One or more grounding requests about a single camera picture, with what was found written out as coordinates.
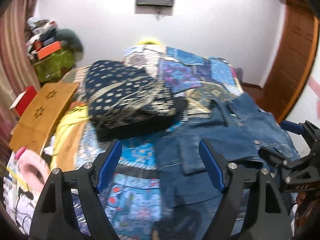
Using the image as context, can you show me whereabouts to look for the yellow garment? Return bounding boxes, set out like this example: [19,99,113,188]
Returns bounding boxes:
[50,104,89,171]

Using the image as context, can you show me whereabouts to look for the orange box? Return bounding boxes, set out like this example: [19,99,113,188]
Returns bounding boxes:
[37,41,61,60]

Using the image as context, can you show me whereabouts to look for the pink slipper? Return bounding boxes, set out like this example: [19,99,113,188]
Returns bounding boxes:
[17,149,50,192]

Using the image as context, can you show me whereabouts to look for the striped maroon curtain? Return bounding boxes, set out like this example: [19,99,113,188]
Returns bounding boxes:
[1,0,40,160]

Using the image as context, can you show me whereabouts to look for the blue denim jeans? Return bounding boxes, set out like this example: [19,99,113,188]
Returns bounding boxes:
[154,93,298,239]

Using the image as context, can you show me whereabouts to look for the red box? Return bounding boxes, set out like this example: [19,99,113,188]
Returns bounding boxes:
[9,86,37,118]

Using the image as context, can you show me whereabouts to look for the yellow pillow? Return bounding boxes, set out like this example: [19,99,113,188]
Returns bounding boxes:
[137,38,163,46]

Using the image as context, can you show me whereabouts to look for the wooden wardrobe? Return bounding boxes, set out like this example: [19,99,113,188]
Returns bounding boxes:
[259,0,319,122]

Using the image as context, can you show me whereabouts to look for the grey plush pillow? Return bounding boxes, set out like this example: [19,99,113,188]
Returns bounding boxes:
[55,29,84,53]

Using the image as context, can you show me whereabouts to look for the green patterned storage box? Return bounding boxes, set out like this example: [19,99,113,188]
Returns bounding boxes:
[33,47,75,83]

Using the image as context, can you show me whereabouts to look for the wooden board with flower cutouts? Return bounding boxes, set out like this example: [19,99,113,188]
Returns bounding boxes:
[9,82,79,154]

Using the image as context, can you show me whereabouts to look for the right hand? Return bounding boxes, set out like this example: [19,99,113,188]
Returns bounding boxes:
[296,192,308,206]

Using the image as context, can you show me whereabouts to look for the navy patterned folded garment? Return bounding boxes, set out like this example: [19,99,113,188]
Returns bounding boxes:
[85,61,187,141]

